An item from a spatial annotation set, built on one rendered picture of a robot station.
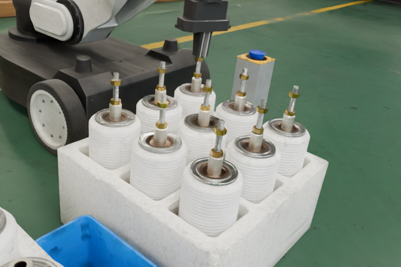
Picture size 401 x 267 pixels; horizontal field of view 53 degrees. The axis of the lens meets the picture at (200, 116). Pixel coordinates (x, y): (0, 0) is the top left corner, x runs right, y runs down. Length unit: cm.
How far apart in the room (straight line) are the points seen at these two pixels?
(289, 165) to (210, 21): 33
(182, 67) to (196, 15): 49
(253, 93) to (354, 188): 39
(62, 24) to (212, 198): 85
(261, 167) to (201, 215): 14
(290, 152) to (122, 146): 32
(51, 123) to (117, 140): 41
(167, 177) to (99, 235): 16
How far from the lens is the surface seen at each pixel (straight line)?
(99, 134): 74
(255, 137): 70
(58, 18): 131
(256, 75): 98
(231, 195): 61
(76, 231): 75
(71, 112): 102
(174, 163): 66
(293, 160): 80
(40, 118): 116
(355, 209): 110
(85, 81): 107
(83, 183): 78
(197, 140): 74
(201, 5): 83
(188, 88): 93
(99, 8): 122
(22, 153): 116
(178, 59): 131
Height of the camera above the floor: 59
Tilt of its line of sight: 25 degrees down
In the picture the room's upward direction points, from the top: 7 degrees clockwise
